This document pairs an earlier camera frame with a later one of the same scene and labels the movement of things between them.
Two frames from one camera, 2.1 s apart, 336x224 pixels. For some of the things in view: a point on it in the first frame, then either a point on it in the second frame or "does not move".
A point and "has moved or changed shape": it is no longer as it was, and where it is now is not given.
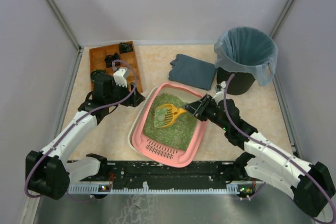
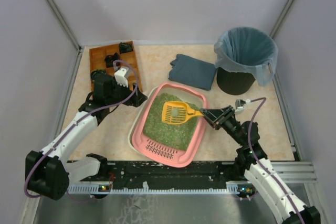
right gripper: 202,107 to 221,116
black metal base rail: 133,177 does not move
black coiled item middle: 109,59 does not move
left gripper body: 134,96 does not move
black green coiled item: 98,75 does not move
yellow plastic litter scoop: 165,114 has moved or changed shape
